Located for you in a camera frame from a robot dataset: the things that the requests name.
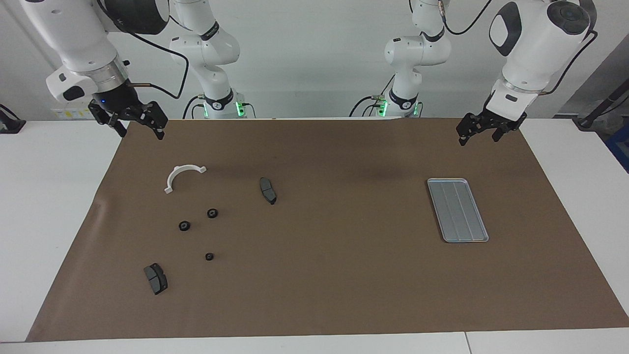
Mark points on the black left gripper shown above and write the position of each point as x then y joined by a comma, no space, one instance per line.
499,119

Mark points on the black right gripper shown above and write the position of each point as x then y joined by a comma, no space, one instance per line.
118,101

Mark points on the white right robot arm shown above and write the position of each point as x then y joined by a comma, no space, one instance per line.
78,39

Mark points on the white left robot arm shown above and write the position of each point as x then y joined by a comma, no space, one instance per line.
535,44

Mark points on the silver metal tray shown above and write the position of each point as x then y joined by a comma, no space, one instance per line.
462,206

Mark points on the black stand pole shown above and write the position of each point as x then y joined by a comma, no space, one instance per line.
604,105

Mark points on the blue crate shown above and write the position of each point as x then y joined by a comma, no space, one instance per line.
620,147

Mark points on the narrow dark grey brake pad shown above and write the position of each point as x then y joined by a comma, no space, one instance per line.
268,191

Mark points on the wide dark grey brake pad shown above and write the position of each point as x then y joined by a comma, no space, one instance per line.
156,279

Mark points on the brown table mat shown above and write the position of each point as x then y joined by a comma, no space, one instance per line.
314,275

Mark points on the white yellow wall socket box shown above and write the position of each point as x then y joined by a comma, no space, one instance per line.
73,113

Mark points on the white curved plastic bracket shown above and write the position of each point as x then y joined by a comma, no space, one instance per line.
183,168

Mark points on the black clamp mount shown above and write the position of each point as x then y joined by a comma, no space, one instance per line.
10,125

